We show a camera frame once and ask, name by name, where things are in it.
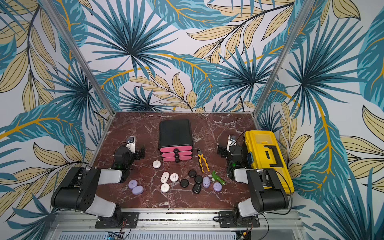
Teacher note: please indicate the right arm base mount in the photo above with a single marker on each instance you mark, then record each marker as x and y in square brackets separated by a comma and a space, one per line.
[228, 219]

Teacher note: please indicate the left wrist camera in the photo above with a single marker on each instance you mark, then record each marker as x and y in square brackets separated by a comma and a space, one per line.
[131, 144]

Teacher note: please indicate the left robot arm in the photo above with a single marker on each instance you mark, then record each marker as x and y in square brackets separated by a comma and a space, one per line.
[78, 190]

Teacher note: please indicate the white oval earphone case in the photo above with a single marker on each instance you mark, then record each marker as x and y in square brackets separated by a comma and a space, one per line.
[165, 177]

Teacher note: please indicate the purple round earphone case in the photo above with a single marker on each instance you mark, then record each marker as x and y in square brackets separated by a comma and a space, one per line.
[217, 187]
[133, 184]

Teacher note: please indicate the white round earphone case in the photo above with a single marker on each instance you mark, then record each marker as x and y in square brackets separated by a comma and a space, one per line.
[157, 164]
[174, 177]
[165, 187]

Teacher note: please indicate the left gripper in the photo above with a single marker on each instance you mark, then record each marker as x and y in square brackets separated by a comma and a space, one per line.
[138, 156]

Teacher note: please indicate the pink drawer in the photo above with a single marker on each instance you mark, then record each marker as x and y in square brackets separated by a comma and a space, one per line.
[173, 159]
[172, 149]
[172, 154]

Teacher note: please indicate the black oval earphone case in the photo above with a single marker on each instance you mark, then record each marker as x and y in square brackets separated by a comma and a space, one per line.
[197, 188]

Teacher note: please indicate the yellow black pliers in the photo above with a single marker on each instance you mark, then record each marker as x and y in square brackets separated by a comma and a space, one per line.
[203, 161]

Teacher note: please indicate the green plastic toy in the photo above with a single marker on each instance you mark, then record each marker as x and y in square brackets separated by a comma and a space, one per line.
[218, 179]

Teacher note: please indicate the yellow toolbox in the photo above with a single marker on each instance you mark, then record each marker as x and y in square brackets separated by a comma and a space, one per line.
[265, 153]

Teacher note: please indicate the black drawer cabinet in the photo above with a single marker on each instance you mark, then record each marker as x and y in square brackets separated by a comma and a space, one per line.
[175, 133]

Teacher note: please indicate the aluminium rail frame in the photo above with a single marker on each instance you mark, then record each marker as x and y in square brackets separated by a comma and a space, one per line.
[177, 224]

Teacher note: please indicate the purple oval earphone case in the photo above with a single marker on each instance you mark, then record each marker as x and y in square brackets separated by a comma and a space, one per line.
[138, 190]
[206, 182]

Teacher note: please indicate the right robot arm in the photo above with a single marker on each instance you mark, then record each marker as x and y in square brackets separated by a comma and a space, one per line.
[266, 190]

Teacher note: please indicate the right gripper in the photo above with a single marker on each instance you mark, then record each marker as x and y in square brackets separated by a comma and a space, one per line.
[222, 151]

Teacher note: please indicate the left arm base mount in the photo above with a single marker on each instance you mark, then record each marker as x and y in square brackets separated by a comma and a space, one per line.
[120, 221]

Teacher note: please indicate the black round earphone case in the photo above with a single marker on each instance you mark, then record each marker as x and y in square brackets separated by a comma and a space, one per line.
[198, 179]
[184, 183]
[192, 173]

